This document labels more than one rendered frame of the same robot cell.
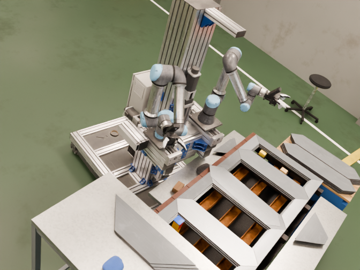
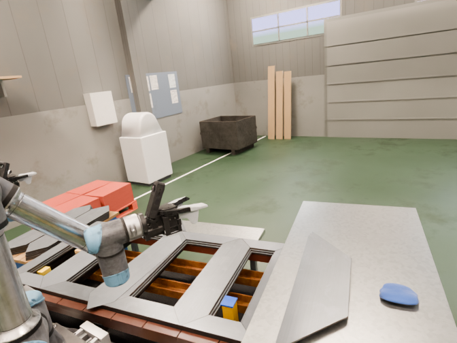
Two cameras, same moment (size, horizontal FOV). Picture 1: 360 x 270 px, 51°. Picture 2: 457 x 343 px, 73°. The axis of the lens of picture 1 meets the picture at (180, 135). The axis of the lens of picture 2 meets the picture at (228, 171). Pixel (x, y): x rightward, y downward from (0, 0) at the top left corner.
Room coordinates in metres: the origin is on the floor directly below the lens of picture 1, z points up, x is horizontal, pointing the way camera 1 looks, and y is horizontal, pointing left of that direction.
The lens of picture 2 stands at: (1.67, 0.95, 1.84)
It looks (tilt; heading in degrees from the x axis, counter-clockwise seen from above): 17 degrees down; 267
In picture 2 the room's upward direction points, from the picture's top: 6 degrees counter-clockwise
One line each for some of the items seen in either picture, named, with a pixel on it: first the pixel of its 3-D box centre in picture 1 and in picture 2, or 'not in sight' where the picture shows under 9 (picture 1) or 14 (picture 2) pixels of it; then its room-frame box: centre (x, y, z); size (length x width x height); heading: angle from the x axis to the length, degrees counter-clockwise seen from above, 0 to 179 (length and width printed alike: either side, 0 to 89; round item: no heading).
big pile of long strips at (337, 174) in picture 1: (320, 163); (63, 228); (2.91, -1.35, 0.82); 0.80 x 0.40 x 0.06; 62
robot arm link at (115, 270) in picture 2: (163, 130); (113, 263); (2.01, 0.12, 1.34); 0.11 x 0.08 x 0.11; 117
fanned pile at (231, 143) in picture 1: (229, 148); not in sight; (2.83, -0.49, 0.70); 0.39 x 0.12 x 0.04; 152
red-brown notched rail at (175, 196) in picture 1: (206, 173); (100, 316); (2.30, -0.31, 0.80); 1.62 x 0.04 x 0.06; 152
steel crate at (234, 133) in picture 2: not in sight; (228, 134); (1.17, -6.83, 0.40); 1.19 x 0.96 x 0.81; 142
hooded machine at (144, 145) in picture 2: not in sight; (145, 147); (2.93, -5.03, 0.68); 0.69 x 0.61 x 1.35; 52
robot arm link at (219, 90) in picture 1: (224, 77); not in sight; (2.82, -0.20, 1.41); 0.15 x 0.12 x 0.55; 168
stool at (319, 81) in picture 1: (311, 97); not in sight; (5.01, -1.64, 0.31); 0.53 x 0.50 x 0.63; 51
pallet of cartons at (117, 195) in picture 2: not in sight; (86, 208); (3.57, -3.32, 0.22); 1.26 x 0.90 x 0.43; 51
